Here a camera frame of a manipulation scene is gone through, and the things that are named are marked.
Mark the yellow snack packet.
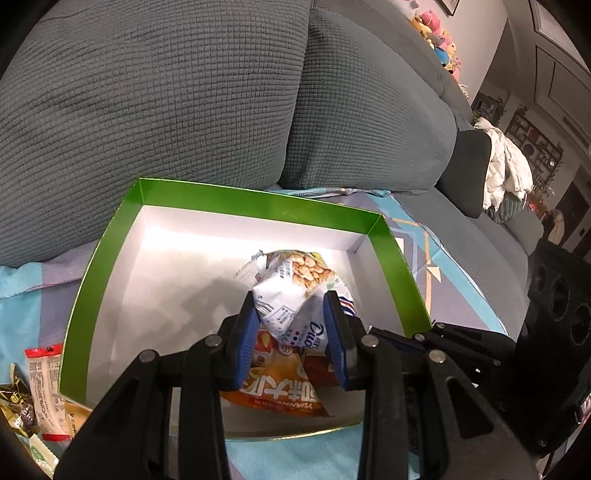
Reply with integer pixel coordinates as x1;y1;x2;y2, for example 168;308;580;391
62;399;93;437

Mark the white sachet with red label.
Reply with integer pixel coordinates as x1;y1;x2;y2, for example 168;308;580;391
41;345;71;440
25;349;51;435

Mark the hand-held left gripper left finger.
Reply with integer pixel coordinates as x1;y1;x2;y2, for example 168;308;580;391
54;292;262;480

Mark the dark wall shelf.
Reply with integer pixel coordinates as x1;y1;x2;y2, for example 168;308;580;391
505;105;565;185

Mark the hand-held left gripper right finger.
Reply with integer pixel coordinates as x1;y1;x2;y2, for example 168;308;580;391
322;290;541;480

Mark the grey sofa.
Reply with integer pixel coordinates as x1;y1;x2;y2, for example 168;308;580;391
314;0;548;324

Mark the orange seed packet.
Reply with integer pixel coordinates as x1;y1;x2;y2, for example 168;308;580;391
219;330;333;418

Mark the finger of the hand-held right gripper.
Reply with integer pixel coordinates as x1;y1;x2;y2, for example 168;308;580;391
368;327;509;385
418;322;522;366

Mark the brown milk tea packet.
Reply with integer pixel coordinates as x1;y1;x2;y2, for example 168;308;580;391
302;353;340;386

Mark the white garment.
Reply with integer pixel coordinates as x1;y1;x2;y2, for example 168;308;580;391
473;116;535;214

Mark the grey sofa cushion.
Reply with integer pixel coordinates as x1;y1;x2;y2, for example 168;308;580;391
279;7;459;193
0;0;311;269

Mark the dark patterned candy wrapper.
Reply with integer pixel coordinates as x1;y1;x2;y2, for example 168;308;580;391
11;399;40;435

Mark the row of plush toys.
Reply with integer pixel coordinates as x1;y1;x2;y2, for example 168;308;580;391
409;10;465;81

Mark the green cardboard box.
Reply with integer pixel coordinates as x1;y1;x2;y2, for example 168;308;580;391
59;178;434;439

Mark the gold foil chocolate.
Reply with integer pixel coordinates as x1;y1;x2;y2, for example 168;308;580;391
0;364;28;407

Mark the green and white candy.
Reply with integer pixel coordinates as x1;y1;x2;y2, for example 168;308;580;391
28;434;61;467

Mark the white peanut snack packet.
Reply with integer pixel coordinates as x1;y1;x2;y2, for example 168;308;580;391
235;249;356;358

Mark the black pillow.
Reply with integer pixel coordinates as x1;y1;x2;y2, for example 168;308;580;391
436;129;494;220

